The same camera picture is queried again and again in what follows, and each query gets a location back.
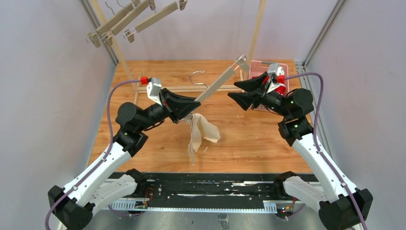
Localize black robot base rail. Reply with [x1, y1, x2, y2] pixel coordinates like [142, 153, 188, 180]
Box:
[110, 172, 300, 214]

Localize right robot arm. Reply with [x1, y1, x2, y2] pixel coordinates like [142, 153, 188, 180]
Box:
[228, 73, 373, 230]

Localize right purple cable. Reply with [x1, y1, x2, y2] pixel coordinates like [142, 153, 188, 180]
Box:
[276, 72, 369, 230]

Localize pink plastic basket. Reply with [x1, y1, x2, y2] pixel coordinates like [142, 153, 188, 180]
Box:
[248, 60, 290, 112]

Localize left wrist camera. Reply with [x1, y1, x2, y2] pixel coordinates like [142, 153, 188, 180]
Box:
[146, 78, 162, 105]

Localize cream underwear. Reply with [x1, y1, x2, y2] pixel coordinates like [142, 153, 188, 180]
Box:
[181, 113, 221, 165]

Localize empty beige clip hanger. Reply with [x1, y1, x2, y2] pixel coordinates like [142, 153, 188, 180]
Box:
[86, 0, 140, 47]

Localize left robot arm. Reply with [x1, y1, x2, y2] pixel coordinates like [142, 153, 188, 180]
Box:
[48, 88, 201, 230]

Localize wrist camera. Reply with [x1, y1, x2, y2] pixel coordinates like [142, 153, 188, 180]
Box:
[146, 78, 162, 105]
[267, 63, 285, 93]

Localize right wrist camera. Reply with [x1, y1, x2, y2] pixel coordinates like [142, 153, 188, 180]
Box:
[267, 63, 285, 93]

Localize cream underwear hanger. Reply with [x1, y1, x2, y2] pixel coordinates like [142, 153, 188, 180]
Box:
[189, 55, 250, 102]

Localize purple cable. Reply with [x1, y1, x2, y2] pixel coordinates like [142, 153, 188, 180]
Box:
[276, 72, 369, 230]
[45, 76, 150, 230]

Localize red underwear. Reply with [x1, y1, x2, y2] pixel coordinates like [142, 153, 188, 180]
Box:
[274, 83, 287, 96]

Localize beige clip hanger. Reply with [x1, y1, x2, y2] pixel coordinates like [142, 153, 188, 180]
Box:
[86, 0, 140, 47]
[112, 0, 156, 38]

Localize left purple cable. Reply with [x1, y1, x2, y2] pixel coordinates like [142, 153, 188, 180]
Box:
[45, 76, 150, 230]

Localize wooden clothes rack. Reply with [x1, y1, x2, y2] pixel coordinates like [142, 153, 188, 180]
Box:
[88, 0, 266, 93]

